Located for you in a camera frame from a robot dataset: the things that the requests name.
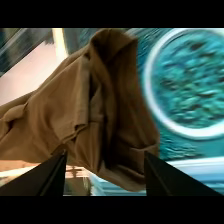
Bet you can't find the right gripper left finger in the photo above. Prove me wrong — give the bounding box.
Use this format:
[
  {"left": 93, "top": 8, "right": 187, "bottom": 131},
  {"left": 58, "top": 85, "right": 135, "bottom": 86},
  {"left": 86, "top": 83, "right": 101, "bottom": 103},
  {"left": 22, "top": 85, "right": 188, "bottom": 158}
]
[{"left": 0, "top": 150, "right": 69, "bottom": 197}]

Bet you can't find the brown T-shirt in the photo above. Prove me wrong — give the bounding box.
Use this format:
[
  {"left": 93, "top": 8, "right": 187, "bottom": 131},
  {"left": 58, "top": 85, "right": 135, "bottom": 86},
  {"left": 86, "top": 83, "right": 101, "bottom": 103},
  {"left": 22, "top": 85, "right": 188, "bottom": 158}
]
[{"left": 0, "top": 28, "right": 161, "bottom": 194}]

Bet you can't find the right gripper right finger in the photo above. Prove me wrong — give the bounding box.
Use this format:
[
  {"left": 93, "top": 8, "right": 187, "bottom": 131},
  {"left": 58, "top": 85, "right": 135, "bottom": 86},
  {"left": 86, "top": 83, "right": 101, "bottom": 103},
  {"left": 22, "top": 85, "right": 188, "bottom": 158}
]
[{"left": 143, "top": 151, "right": 223, "bottom": 197}]

